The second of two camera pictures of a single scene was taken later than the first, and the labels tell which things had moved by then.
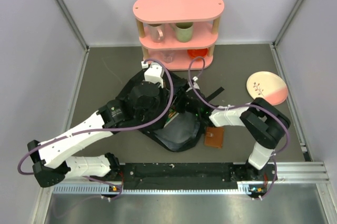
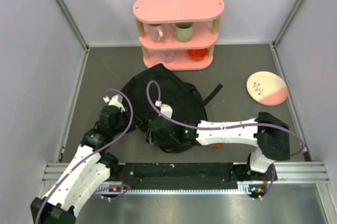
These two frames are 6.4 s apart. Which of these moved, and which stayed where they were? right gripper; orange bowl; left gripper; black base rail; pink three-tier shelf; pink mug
Moved: left gripper; right gripper
Stayed: pink mug; orange bowl; black base rail; pink three-tier shelf
